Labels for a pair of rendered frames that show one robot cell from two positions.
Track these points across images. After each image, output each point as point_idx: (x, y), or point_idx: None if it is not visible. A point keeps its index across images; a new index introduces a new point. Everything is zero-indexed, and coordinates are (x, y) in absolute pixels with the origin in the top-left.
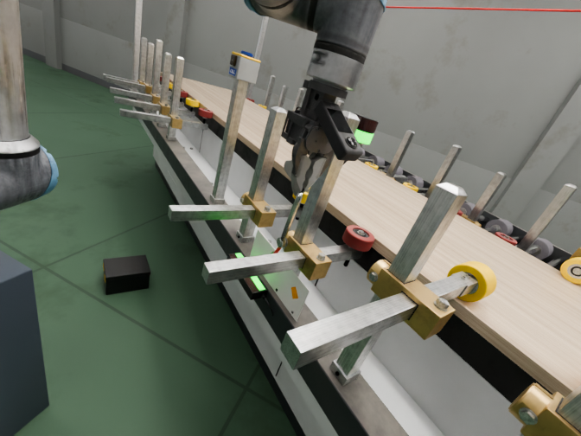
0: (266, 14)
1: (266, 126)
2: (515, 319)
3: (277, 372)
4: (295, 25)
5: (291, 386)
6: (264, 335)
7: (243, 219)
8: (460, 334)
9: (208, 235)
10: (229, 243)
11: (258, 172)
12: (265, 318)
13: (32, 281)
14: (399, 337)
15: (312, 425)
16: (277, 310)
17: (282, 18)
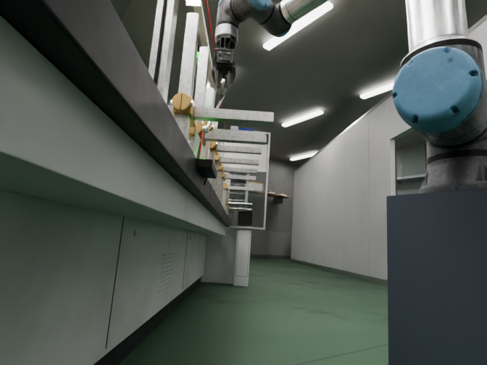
0: (255, 11)
1: (197, 30)
2: None
3: (107, 337)
4: (243, 17)
5: (119, 319)
6: (88, 331)
7: (187, 125)
8: None
9: (142, 198)
10: (191, 159)
11: (193, 73)
12: (202, 193)
13: (387, 211)
14: None
15: (133, 313)
16: (205, 178)
17: (250, 15)
